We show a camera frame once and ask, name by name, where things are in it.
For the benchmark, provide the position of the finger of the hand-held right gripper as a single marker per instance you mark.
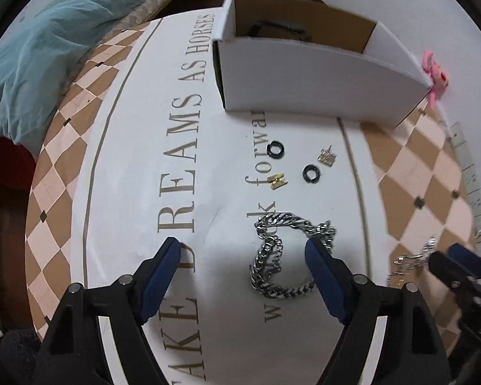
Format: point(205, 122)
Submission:
point(449, 268)
point(471, 257)

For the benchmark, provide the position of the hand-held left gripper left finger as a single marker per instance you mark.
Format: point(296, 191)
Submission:
point(160, 278)

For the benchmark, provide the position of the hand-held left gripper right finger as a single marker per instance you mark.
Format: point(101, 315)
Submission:
point(328, 284)

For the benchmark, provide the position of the black hoop earring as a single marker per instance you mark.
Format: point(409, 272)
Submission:
point(306, 174)
point(269, 149)

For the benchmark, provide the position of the gold bar earring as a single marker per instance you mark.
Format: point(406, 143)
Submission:
point(277, 180)

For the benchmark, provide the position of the white cardboard box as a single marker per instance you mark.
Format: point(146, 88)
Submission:
point(316, 76)

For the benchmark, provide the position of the printed checkered tablecloth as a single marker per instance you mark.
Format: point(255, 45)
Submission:
point(144, 128)

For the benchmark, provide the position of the pink plush toy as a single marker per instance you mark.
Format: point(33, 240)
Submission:
point(439, 76)

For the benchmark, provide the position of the teal duvet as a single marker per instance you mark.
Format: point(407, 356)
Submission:
point(48, 48)

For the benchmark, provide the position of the bed with checkered mattress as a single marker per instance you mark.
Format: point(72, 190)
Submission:
point(156, 0)

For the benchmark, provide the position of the wall socket strip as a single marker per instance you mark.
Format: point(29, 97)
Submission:
point(469, 168)

